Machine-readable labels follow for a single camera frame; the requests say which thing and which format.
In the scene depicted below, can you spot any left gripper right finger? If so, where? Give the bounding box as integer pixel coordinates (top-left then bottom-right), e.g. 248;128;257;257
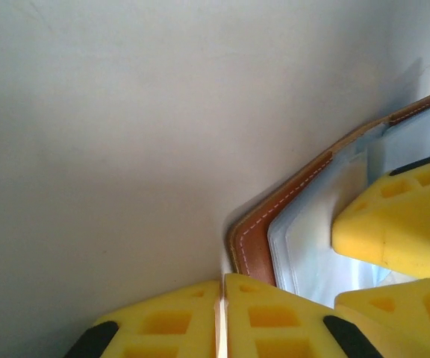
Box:
224;273;384;358

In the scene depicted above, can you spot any brown leather card holder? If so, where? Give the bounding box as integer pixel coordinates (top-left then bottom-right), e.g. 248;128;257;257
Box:
228;84;430;310

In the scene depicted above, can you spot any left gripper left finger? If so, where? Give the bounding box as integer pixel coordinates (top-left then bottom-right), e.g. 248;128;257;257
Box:
64;278;222;358

